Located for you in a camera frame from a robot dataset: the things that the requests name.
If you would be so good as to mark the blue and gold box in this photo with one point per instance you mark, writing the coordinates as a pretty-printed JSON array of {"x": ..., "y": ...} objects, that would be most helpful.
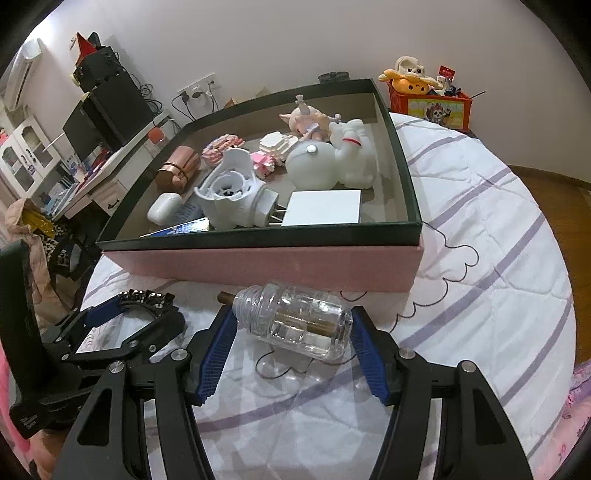
[{"x": 184, "y": 228}]

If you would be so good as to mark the white astronaut figure silver helmet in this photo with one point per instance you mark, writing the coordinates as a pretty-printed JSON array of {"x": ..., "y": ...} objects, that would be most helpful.
[{"x": 332, "y": 161}]

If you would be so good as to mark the yellow plush toy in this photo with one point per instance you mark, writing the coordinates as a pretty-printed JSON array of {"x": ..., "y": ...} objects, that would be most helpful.
[{"x": 411, "y": 85}]

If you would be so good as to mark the white desk with drawers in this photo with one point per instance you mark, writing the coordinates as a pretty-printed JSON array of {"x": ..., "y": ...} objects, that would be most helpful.
[{"x": 106, "y": 194}]

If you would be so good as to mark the leopard print cloth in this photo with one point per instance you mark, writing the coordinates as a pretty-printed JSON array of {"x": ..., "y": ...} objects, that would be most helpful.
[{"x": 51, "y": 249}]

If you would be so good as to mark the bottle with red round lid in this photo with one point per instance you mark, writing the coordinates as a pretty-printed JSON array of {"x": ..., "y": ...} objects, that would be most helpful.
[{"x": 157, "y": 136}]

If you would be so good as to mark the white skull plush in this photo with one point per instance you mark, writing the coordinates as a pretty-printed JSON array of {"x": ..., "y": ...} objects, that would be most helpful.
[{"x": 412, "y": 65}]

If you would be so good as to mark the black round lid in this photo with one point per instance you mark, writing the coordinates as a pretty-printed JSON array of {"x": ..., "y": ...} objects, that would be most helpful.
[{"x": 334, "y": 77}]

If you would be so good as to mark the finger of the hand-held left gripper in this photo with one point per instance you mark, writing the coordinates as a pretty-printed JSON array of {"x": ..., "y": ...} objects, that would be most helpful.
[
  {"x": 104, "y": 310},
  {"x": 157, "y": 330}
]

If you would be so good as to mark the white wall outlet strip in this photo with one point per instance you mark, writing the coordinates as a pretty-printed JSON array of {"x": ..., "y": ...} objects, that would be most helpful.
[{"x": 196, "y": 87}]

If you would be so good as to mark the small pink block-built toy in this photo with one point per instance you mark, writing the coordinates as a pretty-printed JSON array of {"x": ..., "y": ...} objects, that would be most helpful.
[{"x": 221, "y": 147}]

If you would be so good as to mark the black computer monitor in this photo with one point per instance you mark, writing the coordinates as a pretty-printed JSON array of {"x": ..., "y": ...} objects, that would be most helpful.
[{"x": 81, "y": 129}]

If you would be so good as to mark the white plug-in device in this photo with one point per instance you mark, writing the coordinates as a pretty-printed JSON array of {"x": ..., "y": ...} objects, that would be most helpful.
[{"x": 235, "y": 194}]

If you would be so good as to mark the white pink block-built toy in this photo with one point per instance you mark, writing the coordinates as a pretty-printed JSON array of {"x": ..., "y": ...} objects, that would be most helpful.
[{"x": 274, "y": 147}]

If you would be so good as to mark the white air conditioner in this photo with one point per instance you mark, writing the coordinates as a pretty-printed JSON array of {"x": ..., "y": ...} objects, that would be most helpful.
[{"x": 21, "y": 74}]

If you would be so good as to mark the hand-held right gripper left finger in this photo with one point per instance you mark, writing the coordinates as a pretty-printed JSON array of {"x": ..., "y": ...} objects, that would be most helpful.
[{"x": 212, "y": 364}]

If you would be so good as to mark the black speaker stack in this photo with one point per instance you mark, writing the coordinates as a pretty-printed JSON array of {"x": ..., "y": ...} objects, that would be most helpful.
[{"x": 120, "y": 110}]

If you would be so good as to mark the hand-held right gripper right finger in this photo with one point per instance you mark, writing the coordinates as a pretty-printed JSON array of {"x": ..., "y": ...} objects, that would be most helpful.
[{"x": 371, "y": 364}]

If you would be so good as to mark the white glass-door cabinet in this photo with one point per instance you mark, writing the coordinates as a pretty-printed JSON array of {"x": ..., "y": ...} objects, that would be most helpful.
[{"x": 25, "y": 157}]

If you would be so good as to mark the copper cylinder tin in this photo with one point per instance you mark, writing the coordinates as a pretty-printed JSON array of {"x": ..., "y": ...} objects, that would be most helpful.
[{"x": 178, "y": 168}]

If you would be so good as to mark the white power bank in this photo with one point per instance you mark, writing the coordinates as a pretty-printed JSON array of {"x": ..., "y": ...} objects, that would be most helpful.
[{"x": 321, "y": 207}]

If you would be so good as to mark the pink floral bedding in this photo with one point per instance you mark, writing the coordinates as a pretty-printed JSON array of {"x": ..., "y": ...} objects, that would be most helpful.
[{"x": 577, "y": 415}]

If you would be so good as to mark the red card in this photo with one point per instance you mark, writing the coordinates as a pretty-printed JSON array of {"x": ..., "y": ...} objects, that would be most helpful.
[{"x": 447, "y": 71}]

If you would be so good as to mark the beige jacket pile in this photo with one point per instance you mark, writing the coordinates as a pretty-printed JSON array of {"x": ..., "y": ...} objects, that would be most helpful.
[{"x": 23, "y": 221}]

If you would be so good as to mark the clear glass bottle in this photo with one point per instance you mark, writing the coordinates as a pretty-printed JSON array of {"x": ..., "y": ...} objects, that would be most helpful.
[{"x": 295, "y": 323}]

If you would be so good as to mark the pink storage box black rim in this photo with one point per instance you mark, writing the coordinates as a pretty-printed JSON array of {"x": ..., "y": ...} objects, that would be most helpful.
[{"x": 277, "y": 267}]

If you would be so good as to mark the black box device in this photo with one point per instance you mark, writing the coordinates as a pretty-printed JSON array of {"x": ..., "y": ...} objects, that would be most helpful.
[{"x": 97, "y": 69}]

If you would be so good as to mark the red triangular flag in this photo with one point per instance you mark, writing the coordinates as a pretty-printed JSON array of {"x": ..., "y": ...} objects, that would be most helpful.
[{"x": 86, "y": 45}]

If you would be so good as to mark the orange printed toy crate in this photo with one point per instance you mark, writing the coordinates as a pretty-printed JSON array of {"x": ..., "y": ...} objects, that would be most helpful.
[{"x": 434, "y": 110}]

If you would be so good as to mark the white earbuds case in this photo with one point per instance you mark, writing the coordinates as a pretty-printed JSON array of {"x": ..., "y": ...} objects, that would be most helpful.
[{"x": 165, "y": 207}]

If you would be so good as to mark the pink doll figurine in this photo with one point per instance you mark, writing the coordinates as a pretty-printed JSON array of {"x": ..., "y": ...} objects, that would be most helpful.
[{"x": 309, "y": 120}]

